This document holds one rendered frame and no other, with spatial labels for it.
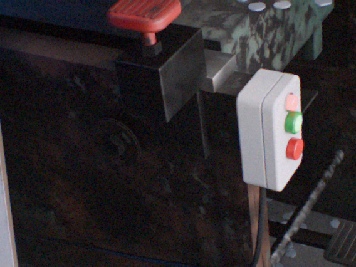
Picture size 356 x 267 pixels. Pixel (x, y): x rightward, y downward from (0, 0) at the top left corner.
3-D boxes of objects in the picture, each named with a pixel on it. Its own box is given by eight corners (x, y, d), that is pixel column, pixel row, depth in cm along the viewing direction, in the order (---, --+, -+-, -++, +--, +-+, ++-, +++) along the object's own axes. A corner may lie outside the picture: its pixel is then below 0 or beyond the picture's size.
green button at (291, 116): (303, 126, 93) (302, 107, 92) (293, 139, 91) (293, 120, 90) (293, 124, 94) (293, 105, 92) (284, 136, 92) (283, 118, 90)
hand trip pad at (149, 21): (193, 58, 86) (185, -4, 81) (165, 86, 82) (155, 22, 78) (140, 48, 89) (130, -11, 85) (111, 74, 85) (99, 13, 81)
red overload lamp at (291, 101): (300, 106, 91) (299, 89, 90) (292, 117, 90) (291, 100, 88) (291, 104, 92) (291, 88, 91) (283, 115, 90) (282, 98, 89)
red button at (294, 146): (303, 152, 96) (303, 134, 94) (294, 165, 94) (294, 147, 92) (294, 150, 96) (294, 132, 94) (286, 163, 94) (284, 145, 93)
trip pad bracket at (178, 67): (217, 155, 98) (202, 17, 87) (180, 201, 92) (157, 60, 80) (177, 145, 101) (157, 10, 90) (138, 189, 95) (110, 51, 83)
